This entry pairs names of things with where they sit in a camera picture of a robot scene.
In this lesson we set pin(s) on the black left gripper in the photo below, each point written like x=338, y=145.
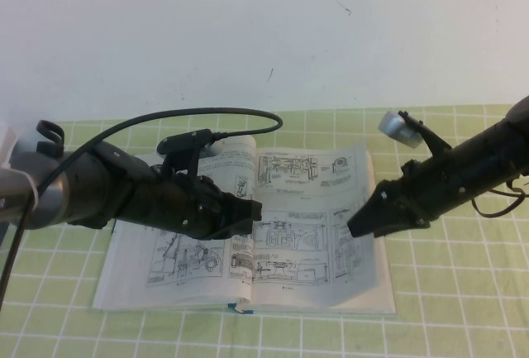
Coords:
x=186, y=205

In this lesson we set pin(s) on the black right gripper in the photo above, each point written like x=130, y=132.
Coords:
x=430, y=197

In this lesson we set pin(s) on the book with technical diagrams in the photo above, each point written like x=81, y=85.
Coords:
x=297, y=259

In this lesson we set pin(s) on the left robot arm black grey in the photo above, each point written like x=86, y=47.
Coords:
x=82, y=184

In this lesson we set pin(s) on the green white checked tablecloth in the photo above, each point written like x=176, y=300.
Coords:
x=454, y=292

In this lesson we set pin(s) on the white zip tie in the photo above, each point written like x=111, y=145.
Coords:
x=33, y=190

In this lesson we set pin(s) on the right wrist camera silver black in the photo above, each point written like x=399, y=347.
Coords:
x=398, y=128

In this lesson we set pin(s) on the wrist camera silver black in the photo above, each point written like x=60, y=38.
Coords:
x=186, y=141
x=398, y=128

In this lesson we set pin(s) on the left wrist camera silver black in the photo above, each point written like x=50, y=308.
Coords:
x=186, y=141

